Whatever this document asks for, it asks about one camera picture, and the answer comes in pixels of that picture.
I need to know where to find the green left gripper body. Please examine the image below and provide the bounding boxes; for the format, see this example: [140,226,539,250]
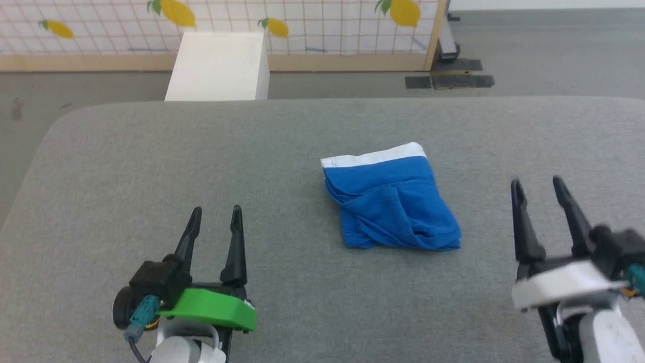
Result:
[158,281,257,333]

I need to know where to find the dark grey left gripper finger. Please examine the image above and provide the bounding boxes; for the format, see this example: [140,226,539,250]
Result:
[173,206,203,276]
[220,204,248,285]

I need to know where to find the teal plug camera cable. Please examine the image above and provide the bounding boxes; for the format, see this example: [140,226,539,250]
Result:
[123,295,163,363]

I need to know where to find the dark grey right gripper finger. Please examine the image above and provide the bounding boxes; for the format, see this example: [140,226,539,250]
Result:
[510,178,548,264]
[552,175,596,259]

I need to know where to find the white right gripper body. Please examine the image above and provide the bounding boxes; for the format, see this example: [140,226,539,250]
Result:
[511,258,626,312]

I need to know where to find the grey metal stand foot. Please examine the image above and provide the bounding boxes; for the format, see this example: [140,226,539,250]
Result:
[436,11,462,62]

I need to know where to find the grey fabric sofa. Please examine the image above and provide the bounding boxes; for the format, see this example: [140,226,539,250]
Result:
[0,97,645,363]

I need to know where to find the long black floor mat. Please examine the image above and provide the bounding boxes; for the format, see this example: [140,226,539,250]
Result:
[431,74,496,90]

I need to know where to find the white box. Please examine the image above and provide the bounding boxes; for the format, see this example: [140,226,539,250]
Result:
[165,32,271,101]

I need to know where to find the lemon print partition panel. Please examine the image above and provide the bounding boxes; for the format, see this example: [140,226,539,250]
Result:
[0,0,450,73]

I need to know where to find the blue shorts with white waistband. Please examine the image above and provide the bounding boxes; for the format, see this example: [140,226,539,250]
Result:
[320,142,462,252]

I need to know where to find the dark grey floor mat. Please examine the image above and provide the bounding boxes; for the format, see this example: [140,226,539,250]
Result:
[432,58,484,72]

